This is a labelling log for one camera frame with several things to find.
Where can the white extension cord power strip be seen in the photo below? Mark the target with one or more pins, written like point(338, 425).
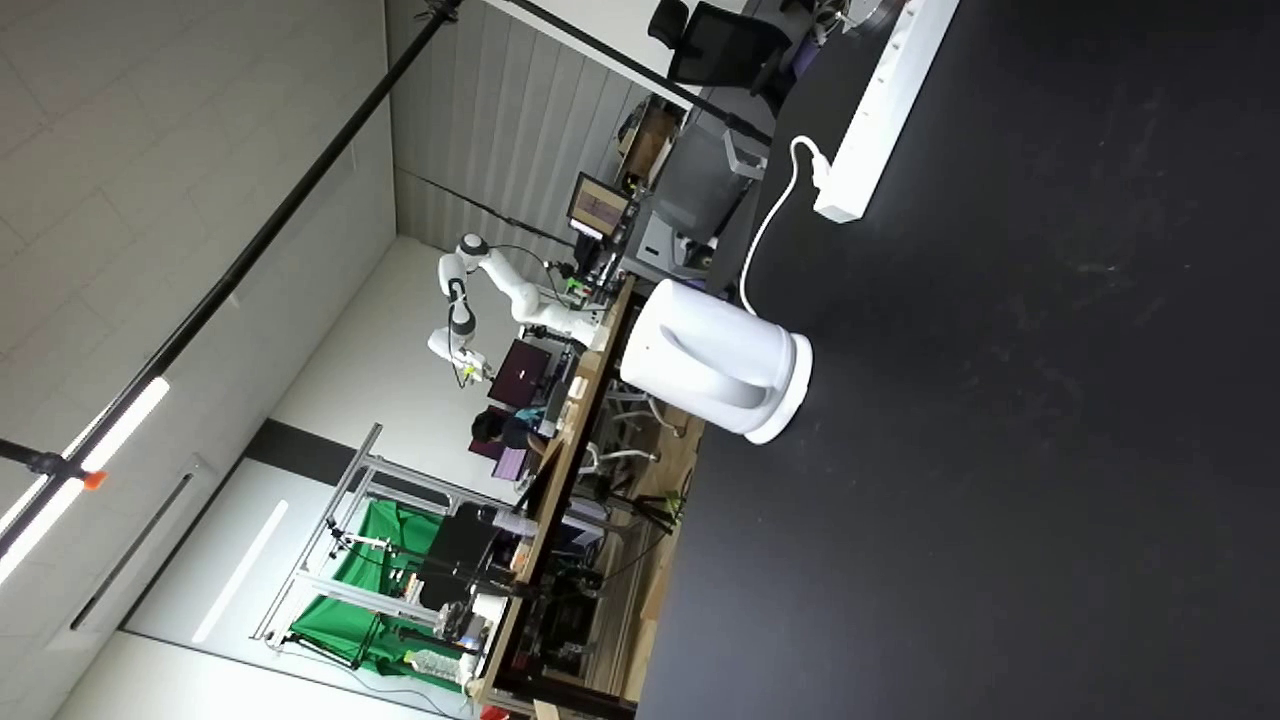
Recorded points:
point(906, 43)

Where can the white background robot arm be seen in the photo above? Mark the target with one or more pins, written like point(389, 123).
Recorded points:
point(524, 302)

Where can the white electric kettle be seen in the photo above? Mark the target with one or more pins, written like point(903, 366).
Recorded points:
point(718, 361)

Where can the wooden desk with clutter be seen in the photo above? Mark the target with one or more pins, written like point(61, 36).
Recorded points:
point(586, 589)

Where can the green screen frame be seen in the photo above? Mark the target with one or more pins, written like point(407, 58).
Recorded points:
point(400, 578)

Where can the black ceiling rail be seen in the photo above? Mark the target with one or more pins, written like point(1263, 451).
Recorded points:
point(52, 468)

